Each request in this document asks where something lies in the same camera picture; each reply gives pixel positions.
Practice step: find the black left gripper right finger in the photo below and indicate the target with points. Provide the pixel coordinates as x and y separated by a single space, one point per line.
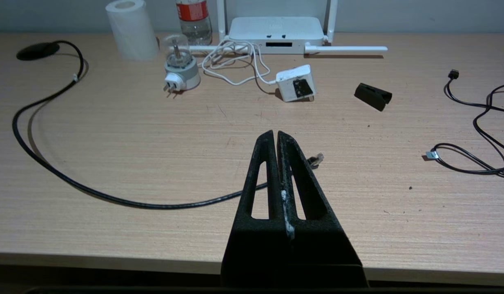
329 253

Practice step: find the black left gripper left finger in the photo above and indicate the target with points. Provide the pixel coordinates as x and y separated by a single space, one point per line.
244 253

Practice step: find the white power adapter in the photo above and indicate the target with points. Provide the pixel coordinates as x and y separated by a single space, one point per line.
293 75

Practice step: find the grey plug-in night light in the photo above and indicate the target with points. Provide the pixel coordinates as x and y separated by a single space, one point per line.
180 69

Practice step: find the white router with antennas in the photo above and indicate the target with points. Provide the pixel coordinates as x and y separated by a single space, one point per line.
276 30

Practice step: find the small black clip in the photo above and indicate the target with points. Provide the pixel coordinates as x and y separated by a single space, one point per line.
372 96

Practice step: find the clear red-label water bottle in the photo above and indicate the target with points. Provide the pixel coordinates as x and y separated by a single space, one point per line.
194 20

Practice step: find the white toilet paper roll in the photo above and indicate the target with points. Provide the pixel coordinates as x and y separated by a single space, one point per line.
131 28

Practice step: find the black desk grommet cap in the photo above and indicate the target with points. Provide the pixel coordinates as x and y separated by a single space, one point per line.
37 51

